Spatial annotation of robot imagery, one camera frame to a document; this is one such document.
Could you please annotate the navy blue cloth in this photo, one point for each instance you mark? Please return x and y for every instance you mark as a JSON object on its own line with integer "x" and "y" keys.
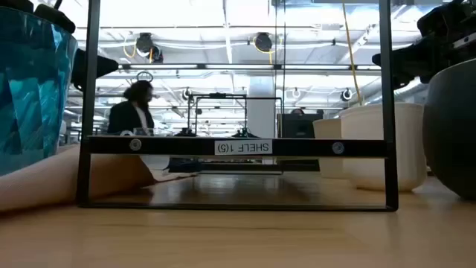
{"x": 186, "y": 165}

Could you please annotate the person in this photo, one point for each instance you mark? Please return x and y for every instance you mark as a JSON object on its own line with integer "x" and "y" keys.
{"x": 126, "y": 117}

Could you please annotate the black monitor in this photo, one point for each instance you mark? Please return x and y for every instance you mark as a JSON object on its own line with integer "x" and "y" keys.
{"x": 297, "y": 126}

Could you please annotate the teal faceted plastic cup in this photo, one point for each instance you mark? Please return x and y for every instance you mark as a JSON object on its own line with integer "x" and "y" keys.
{"x": 33, "y": 93}

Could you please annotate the beige cup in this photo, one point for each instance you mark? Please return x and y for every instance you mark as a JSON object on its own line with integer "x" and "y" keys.
{"x": 327, "y": 134}

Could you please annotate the white mug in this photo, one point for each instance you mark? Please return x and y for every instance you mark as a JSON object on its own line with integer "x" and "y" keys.
{"x": 360, "y": 149}

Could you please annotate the silver shelf screw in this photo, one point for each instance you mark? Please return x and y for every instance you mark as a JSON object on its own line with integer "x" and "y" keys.
{"x": 338, "y": 147}
{"x": 135, "y": 144}

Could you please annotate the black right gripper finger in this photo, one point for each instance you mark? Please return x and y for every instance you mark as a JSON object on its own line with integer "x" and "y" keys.
{"x": 411, "y": 61}

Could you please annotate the long ceiling light bar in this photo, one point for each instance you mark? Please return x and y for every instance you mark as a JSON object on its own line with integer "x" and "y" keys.
{"x": 238, "y": 67}

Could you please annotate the dark mug orange inside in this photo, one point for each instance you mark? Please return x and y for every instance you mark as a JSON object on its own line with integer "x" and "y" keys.
{"x": 453, "y": 130}

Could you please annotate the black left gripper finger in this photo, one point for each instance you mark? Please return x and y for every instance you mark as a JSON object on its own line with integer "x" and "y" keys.
{"x": 108, "y": 66}

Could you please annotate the white shelf label sticker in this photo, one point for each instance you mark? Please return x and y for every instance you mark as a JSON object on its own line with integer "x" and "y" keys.
{"x": 243, "y": 147}

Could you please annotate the black background rig frame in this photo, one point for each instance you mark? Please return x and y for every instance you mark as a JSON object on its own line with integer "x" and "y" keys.
{"x": 223, "y": 95}

